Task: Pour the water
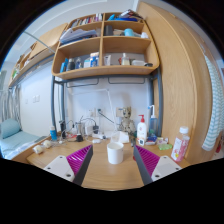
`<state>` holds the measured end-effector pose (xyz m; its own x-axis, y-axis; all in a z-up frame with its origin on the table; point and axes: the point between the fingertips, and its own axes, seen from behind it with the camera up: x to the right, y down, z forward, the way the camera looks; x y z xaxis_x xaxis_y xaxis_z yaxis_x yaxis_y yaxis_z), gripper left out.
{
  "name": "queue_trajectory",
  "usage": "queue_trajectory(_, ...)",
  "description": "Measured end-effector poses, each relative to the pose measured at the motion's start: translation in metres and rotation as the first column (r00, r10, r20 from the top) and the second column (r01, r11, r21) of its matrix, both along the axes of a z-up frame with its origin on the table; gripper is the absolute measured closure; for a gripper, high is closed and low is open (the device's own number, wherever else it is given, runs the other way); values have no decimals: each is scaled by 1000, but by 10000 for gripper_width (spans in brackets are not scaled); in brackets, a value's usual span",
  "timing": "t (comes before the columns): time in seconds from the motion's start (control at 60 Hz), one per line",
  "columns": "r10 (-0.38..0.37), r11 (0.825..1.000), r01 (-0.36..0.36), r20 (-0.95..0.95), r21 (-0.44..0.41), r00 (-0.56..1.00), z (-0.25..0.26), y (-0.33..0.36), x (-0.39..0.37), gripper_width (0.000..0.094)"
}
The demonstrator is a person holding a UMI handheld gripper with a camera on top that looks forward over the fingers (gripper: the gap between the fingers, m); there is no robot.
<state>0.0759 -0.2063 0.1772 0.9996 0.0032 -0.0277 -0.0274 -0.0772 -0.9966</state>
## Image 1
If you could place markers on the small blue bottle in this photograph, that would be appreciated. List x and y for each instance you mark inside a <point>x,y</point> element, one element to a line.
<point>53,133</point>

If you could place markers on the black metal desk frame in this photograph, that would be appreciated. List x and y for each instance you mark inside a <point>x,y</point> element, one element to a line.
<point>154,76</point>

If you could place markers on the clear bottle pink label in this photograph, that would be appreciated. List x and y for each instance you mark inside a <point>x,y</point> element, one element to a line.
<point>180,144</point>

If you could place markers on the white power strip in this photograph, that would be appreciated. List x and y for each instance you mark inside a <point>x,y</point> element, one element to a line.
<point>100,136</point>

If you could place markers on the green small box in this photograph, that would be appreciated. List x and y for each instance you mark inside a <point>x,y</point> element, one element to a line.
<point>165,146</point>

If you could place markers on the white pump bottle red top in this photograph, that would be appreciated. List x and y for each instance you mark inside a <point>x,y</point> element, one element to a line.
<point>142,129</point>

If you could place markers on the white cylindrical cup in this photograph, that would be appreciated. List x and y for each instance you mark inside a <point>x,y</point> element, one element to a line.
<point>115,152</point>

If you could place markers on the clear spray bottle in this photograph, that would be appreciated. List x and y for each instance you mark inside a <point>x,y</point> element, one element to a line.
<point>153,122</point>

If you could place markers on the white tissue box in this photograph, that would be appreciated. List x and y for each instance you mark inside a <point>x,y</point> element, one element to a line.
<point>120,136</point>

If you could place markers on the bed with teal bedding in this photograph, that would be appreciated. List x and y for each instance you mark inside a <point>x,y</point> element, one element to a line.
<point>13,145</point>

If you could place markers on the teal pillow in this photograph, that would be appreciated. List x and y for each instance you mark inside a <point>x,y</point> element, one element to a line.
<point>9,127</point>

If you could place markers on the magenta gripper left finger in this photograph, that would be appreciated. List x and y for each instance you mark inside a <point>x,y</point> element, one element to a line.
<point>73,167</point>

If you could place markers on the striped hanging towel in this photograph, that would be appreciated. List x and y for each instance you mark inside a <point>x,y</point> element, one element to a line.
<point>216,125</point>

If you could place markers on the Groot figurine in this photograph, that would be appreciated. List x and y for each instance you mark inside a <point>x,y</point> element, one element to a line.
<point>127,124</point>

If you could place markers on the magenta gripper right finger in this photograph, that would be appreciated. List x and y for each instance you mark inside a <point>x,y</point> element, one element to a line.
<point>153,167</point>

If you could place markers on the white tape roll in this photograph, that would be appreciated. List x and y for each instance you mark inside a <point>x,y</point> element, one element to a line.
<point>47,144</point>
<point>38,149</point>

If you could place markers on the wooden wall shelf unit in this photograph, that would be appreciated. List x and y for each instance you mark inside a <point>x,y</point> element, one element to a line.
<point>110,49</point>

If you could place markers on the white desk lamp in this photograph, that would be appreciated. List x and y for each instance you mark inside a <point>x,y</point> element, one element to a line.
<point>94,105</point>

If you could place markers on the wooden wardrobe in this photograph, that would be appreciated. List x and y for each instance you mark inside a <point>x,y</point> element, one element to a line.
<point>187,93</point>

